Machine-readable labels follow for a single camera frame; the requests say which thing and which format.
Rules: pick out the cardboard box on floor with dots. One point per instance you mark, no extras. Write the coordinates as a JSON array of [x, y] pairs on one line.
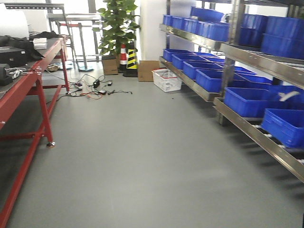
[[145, 69]]

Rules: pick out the black yellow traffic cone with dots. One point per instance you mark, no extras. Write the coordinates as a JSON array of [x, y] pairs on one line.
[[131, 66]]

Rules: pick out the orange white traffic cone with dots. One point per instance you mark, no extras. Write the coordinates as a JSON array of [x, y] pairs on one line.
[[123, 59]]

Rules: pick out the green potted plant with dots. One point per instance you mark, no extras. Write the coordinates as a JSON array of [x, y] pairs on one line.
[[118, 26]]

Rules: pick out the white wire basket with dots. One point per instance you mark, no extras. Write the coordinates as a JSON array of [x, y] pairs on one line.
[[166, 80]]

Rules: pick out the red table frame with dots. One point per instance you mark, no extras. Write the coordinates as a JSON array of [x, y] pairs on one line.
[[31, 84]]

